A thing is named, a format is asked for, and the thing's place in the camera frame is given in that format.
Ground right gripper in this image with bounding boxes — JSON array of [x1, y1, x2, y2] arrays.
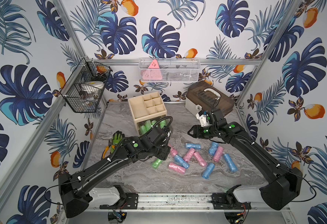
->
[[186, 125, 217, 138]]

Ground green bag roll four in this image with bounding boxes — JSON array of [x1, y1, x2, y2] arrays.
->
[[159, 120, 167, 129]]

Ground green bag roll three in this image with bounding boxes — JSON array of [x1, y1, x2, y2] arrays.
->
[[139, 125, 147, 135]]

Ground green bag roll one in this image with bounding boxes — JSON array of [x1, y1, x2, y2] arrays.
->
[[145, 120, 152, 131]]

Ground green bag roll two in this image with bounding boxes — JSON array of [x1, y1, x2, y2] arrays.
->
[[151, 159, 163, 169]]

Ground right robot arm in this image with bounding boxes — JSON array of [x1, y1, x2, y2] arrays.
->
[[187, 109, 302, 211]]

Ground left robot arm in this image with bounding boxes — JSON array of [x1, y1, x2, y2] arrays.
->
[[58, 126, 171, 218]]

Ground beige drawer organizer cabinet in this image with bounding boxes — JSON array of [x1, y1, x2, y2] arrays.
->
[[128, 91, 167, 134]]

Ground pink bag roll one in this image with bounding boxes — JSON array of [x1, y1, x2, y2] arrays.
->
[[168, 144, 178, 158]]

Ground blue bag roll one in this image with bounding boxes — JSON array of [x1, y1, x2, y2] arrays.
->
[[174, 155, 190, 169]]

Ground blue bag roll four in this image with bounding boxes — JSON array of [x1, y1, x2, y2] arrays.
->
[[208, 141, 219, 156]]

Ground brown lid storage box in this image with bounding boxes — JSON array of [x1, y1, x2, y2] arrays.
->
[[185, 81, 235, 127]]

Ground pink bag roll five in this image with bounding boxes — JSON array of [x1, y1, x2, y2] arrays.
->
[[213, 146, 224, 162]]

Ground blue bag roll three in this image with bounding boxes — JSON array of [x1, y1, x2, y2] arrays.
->
[[185, 143, 201, 150]]

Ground pink bag roll four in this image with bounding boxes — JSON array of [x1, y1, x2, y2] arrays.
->
[[168, 162, 186, 174]]

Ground pink bag roll two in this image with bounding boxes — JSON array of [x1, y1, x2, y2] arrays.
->
[[183, 148, 195, 162]]

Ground pink bag roll three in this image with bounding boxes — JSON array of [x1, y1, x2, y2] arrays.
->
[[193, 151, 207, 167]]

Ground green black work glove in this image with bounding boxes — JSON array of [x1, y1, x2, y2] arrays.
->
[[110, 131, 125, 153]]

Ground blue bag roll two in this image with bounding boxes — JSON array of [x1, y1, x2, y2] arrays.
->
[[202, 163, 215, 180]]

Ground blue bag roll five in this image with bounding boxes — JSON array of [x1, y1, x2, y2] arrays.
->
[[223, 154, 238, 173]]

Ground pink triangle item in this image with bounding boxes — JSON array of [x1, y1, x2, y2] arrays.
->
[[141, 59, 163, 81]]

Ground yellow handled pliers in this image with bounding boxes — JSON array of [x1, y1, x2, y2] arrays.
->
[[102, 140, 115, 159]]

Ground white mesh wall basket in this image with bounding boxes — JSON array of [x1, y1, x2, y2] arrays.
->
[[138, 58, 201, 83]]

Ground black wire wall basket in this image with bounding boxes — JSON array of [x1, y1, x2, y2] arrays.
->
[[60, 58, 112, 113]]

